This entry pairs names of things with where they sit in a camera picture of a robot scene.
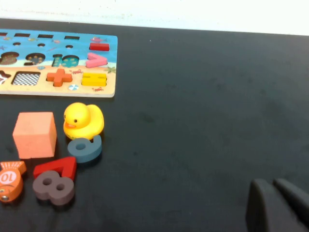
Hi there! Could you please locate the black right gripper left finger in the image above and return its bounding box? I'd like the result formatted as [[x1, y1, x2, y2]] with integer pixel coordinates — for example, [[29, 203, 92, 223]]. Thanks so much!
[[245, 178, 305, 232]]

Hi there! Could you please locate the salmon orange foam cube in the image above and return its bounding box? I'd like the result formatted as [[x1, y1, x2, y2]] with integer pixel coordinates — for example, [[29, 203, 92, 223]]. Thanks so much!
[[12, 111, 57, 160]]

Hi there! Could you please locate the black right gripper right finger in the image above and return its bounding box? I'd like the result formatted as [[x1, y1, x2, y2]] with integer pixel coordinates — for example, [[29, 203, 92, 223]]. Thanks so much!
[[272, 178, 309, 224]]

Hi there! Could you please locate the orange wooden fish ten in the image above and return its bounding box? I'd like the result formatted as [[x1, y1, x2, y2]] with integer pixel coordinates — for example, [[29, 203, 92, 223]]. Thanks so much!
[[0, 160, 27, 203]]

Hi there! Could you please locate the brown number eight piece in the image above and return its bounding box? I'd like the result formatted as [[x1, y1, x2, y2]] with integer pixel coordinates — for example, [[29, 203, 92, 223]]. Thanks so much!
[[32, 170, 75, 206]]

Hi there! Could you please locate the orange plus sign piece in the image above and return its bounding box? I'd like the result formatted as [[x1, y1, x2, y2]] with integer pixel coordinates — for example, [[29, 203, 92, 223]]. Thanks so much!
[[46, 68, 73, 87]]

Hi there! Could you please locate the colourful wooden puzzle board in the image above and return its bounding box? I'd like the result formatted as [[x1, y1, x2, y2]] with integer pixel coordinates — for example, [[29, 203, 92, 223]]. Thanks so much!
[[0, 29, 118, 99]]

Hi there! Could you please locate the red number seven piece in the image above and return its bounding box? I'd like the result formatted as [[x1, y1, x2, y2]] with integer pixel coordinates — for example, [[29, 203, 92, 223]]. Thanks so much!
[[33, 156, 77, 182]]

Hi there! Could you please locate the yellow rubber duck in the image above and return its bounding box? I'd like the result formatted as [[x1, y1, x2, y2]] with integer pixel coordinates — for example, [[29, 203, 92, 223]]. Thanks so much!
[[63, 102, 105, 141]]

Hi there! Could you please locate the pink greater-than sign piece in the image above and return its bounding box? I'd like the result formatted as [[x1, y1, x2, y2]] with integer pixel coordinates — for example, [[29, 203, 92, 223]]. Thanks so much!
[[85, 52, 108, 69]]

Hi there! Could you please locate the yellow equals sign piece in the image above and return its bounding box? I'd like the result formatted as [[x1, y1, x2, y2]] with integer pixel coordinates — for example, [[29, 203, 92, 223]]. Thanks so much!
[[81, 72, 108, 87]]

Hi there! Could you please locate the blue-grey number nine piece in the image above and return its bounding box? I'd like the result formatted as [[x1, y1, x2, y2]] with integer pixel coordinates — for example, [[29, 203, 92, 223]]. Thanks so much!
[[67, 134, 102, 163]]

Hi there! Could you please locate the red minus sign piece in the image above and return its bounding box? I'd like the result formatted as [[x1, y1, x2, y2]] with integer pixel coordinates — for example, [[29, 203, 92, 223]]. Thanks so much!
[[89, 42, 111, 52]]

